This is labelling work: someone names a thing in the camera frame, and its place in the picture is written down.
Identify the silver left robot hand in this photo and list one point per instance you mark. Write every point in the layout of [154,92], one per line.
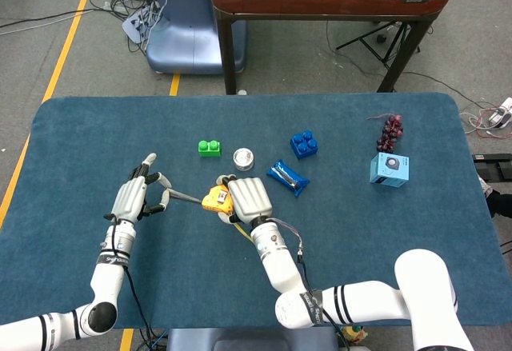
[128,199]

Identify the black tripod stand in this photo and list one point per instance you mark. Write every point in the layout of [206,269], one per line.
[376,45]

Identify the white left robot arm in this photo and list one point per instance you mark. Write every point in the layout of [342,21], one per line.
[106,283]

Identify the yellow green small object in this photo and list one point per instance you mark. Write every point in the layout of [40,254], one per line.
[354,334]

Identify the yellow tape measure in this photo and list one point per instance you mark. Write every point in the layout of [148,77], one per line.
[214,201]

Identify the green toy brick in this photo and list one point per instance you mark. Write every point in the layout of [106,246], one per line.
[209,150]

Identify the blue toy brick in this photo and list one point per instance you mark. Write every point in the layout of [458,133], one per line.
[304,145]

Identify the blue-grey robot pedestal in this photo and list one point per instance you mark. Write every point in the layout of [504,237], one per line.
[188,27]

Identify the brown mahjong table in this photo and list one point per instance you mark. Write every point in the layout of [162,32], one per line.
[332,1]

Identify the blue-grey robot torso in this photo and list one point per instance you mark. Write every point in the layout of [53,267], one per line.
[240,341]

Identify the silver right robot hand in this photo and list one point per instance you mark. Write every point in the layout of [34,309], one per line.
[250,199]

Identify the white power strip box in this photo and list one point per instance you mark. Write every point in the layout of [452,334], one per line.
[134,25]

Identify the black foot pedal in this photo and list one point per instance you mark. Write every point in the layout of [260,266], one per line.
[492,169]

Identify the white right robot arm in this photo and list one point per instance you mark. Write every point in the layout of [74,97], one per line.
[280,267]

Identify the blue table cloth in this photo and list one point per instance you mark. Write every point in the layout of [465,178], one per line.
[360,227]

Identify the blue snack packet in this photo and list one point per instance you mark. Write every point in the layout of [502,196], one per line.
[286,177]

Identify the white power strip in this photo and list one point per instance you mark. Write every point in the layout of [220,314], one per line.
[500,115]

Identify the purple grape bunch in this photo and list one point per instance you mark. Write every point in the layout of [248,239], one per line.
[390,133]

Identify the light blue cardboard box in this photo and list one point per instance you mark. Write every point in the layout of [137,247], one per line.
[390,169]

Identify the small silver tin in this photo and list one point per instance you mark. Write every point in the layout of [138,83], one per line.
[243,159]

